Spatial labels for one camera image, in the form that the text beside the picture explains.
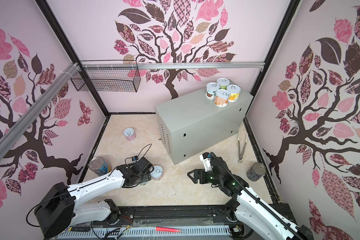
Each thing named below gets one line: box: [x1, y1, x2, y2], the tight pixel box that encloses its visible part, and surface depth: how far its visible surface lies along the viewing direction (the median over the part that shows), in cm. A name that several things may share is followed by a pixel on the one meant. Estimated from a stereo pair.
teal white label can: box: [205, 82, 221, 100], surface depth 80 cm
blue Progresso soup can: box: [88, 156, 112, 177], surface depth 83 cm
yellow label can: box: [226, 84, 241, 103], surface depth 78 cm
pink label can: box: [123, 127, 136, 141], surface depth 105 cm
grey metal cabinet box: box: [154, 90, 254, 165], surface depth 74 cm
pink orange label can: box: [150, 164, 164, 181], surface depth 85 cm
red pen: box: [155, 226, 183, 233], surface depth 71 cm
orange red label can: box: [214, 89, 230, 108], surface depth 76 cm
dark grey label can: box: [246, 162, 267, 182], surface depth 81 cm
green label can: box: [216, 78, 230, 90], surface depth 83 cm
